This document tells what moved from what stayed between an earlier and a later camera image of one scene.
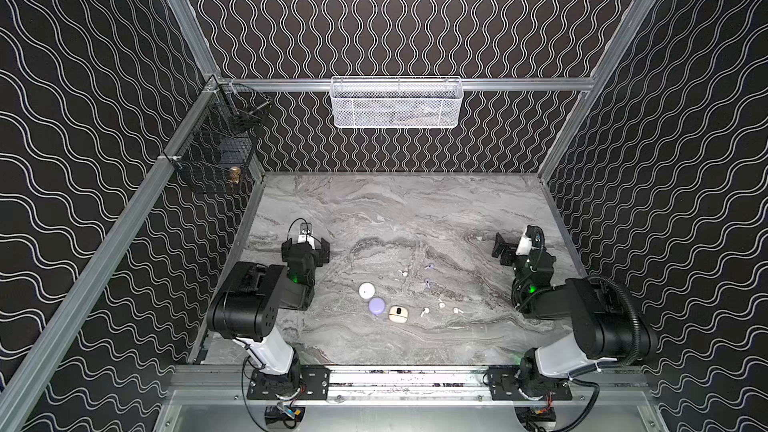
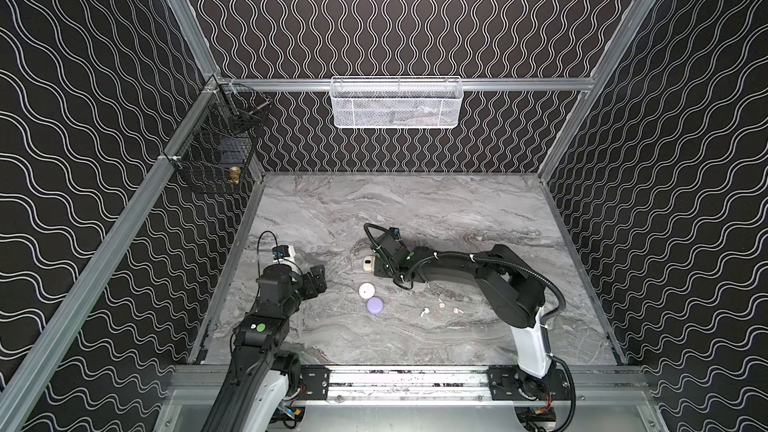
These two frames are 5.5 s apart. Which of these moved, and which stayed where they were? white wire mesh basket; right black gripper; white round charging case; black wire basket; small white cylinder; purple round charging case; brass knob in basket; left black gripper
Moved: small white cylinder; left black gripper; right black gripper
Stayed: black wire basket; white round charging case; brass knob in basket; purple round charging case; white wire mesh basket
